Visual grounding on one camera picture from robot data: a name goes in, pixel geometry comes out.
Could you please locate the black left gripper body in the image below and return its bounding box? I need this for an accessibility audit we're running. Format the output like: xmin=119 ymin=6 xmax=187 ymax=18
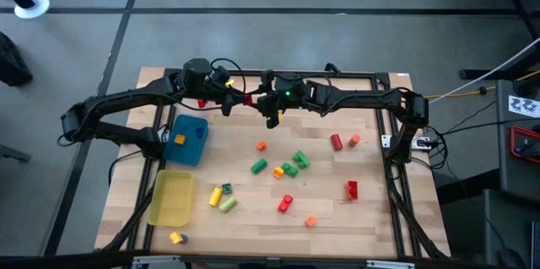
xmin=208 ymin=65 xmax=237 ymax=118

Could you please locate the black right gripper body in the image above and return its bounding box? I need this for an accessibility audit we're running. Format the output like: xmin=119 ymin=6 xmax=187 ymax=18
xmin=261 ymin=69 xmax=312 ymax=131

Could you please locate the green two-stud block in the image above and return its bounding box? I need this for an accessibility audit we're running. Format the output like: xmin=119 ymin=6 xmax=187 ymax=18
xmin=293 ymin=149 xmax=311 ymax=169
xmin=281 ymin=161 xmax=300 ymax=179

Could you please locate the blue plastic bin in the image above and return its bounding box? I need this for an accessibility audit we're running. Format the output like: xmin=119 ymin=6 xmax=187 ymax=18
xmin=162 ymin=114 xmax=210 ymax=168

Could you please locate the yellow cylinder block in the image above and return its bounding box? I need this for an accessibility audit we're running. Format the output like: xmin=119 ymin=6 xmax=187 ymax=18
xmin=208 ymin=187 xmax=223 ymax=208

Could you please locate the light green cylinder block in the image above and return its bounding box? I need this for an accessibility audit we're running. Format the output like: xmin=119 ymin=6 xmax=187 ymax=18
xmin=219 ymin=196 xmax=238 ymax=214

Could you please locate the yellow plastic bin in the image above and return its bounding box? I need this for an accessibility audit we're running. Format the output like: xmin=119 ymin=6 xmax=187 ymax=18
xmin=147 ymin=169 xmax=199 ymax=228

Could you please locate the white power adapter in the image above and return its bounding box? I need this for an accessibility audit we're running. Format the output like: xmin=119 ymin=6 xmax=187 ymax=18
xmin=411 ymin=136 xmax=434 ymax=151

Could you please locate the grey metal foot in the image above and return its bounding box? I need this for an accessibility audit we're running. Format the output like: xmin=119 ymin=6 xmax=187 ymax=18
xmin=0 ymin=144 xmax=33 ymax=164

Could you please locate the dark floor case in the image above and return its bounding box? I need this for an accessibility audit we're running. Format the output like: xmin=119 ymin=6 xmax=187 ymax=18
xmin=438 ymin=188 xmax=540 ymax=269

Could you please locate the black side desk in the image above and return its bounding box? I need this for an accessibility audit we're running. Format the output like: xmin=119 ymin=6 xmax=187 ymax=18
xmin=495 ymin=78 xmax=540 ymax=194

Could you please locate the white marker paper sheet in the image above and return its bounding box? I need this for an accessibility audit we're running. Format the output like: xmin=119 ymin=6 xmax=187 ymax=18
xmin=507 ymin=94 xmax=540 ymax=119

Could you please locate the red-framed device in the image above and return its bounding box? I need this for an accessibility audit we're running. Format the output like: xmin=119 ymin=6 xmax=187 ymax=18
xmin=509 ymin=126 xmax=540 ymax=165

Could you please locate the black computer mouse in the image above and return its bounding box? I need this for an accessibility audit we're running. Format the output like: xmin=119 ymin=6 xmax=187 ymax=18
xmin=496 ymin=247 xmax=527 ymax=269

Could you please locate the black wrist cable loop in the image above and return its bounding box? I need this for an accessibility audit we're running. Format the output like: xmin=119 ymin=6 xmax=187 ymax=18
xmin=209 ymin=57 xmax=247 ymax=93

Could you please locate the black aluminium table frame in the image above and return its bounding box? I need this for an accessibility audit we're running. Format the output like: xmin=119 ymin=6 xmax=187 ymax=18
xmin=126 ymin=66 xmax=449 ymax=269

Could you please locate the long yellow cable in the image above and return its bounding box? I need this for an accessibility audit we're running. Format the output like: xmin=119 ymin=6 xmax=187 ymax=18
xmin=424 ymin=70 xmax=540 ymax=100

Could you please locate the long white cable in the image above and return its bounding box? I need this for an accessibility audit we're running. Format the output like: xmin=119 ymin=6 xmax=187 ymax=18
xmin=428 ymin=39 xmax=540 ymax=105

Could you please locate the black power cable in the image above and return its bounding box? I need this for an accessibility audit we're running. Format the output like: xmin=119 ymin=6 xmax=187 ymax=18
xmin=438 ymin=117 xmax=540 ymax=135

